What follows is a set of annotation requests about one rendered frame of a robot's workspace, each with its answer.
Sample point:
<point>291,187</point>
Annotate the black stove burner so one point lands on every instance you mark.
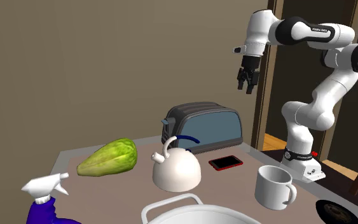
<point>333,212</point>

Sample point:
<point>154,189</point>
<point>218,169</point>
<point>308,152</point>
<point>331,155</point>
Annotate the dark door with wooden frame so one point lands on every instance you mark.
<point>293,77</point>

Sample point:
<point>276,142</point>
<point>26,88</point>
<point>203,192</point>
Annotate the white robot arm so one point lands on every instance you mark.
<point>302,118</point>

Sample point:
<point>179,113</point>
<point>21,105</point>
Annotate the white mug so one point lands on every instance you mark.
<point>273,186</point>

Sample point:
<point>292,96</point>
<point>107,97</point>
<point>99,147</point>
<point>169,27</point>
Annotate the red phone with black screen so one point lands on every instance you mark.
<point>225,162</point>

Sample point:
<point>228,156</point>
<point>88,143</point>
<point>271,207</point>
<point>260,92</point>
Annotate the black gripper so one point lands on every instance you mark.
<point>250,63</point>

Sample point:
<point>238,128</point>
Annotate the grey toaster with blue side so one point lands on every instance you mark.
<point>209,125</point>

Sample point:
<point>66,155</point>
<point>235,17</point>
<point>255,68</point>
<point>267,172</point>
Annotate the green lettuce head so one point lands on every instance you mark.
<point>110,158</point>

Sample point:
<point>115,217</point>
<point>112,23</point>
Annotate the blue spray bottle white nozzle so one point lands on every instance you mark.
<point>44,204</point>

